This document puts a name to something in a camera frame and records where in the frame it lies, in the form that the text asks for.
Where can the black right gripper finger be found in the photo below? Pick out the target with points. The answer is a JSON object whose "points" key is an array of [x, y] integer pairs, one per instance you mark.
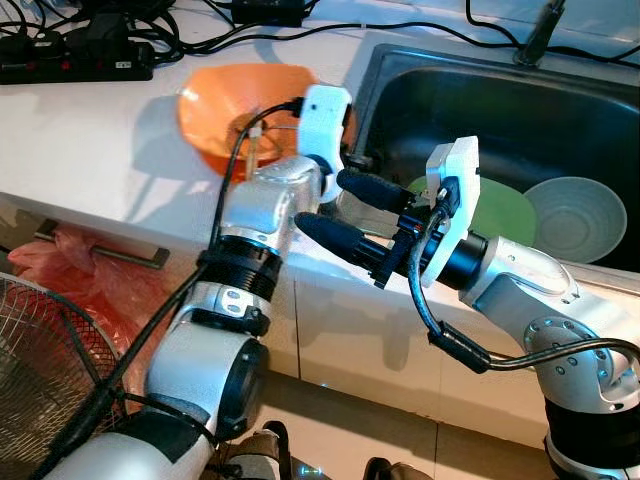
{"points": [[372, 187], [335, 233]]}

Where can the orange plastic bowl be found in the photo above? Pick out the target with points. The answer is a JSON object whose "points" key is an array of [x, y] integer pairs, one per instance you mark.
{"points": [[215, 105]]}

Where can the green plastic plate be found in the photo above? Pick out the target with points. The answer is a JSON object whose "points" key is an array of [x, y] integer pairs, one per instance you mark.
{"points": [[505, 215]]}

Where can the stainless steel sink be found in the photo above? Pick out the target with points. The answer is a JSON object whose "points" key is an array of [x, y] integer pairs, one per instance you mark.
{"points": [[480, 110]]}

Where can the long black power adapter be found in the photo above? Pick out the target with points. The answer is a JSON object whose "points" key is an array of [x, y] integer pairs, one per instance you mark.
{"points": [[270, 12]]}

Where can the grey plastic bowl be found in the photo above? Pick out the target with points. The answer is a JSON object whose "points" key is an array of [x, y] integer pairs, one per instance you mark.
{"points": [[575, 220]]}

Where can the black faucet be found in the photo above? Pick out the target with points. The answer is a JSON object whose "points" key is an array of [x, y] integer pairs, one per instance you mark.
{"points": [[538, 35]]}

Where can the robot right leg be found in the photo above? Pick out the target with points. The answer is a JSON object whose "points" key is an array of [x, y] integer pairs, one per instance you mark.
{"points": [[392, 470]]}

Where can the robot leg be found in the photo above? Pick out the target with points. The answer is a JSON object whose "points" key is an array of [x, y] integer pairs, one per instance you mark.
{"points": [[392, 470], [255, 455]]}

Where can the robot left leg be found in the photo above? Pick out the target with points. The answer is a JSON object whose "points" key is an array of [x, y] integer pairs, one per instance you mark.
{"points": [[255, 455]]}

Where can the red plastic bag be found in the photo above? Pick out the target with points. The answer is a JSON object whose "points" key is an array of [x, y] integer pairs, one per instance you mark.
{"points": [[60, 265]]}

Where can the black power plug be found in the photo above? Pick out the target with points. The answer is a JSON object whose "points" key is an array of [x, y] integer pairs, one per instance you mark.
{"points": [[100, 30]]}

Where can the black power strip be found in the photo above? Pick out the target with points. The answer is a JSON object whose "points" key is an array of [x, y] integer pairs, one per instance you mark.
{"points": [[70, 68]]}

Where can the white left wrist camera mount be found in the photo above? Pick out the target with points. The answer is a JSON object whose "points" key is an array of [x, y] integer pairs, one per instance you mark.
{"points": [[325, 120]]}

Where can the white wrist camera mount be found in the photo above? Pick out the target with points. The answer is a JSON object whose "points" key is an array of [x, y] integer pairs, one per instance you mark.
{"points": [[325, 120], [455, 170]]}

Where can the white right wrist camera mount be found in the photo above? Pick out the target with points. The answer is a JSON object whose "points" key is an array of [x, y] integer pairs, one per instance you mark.
{"points": [[455, 170]]}

